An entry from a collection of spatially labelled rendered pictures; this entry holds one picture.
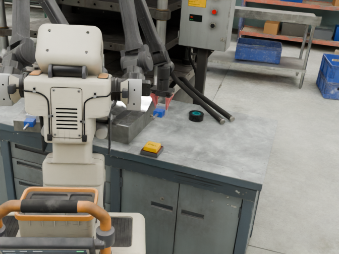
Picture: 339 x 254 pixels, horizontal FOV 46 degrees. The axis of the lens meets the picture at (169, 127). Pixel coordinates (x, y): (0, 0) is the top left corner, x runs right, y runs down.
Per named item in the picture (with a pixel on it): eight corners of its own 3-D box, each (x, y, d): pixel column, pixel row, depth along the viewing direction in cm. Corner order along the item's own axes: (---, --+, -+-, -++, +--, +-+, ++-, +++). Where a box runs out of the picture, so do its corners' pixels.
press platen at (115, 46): (167, 82, 244) (169, 54, 236) (-7, 52, 279) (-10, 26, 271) (202, 52, 316) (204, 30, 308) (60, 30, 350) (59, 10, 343)
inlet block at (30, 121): (30, 135, 179) (29, 124, 177) (18, 134, 179) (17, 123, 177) (39, 123, 191) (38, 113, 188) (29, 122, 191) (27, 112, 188)
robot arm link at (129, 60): (122, 72, 144) (136, 69, 142) (123, 50, 148) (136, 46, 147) (133, 85, 151) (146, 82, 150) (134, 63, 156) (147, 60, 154)
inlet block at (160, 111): (158, 125, 178) (158, 114, 176) (147, 123, 180) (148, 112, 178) (167, 115, 190) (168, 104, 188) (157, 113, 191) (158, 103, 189)
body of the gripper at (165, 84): (154, 88, 188) (155, 73, 184) (174, 92, 185) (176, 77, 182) (149, 92, 182) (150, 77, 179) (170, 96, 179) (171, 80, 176)
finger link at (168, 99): (159, 105, 190) (160, 86, 186) (173, 108, 188) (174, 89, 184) (154, 110, 184) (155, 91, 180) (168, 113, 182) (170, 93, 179)
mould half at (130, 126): (128, 144, 183) (128, 117, 177) (78, 133, 190) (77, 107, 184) (164, 107, 226) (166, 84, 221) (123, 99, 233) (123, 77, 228)
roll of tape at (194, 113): (189, 122, 210) (190, 116, 209) (187, 116, 217) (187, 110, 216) (204, 122, 211) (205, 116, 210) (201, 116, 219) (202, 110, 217)
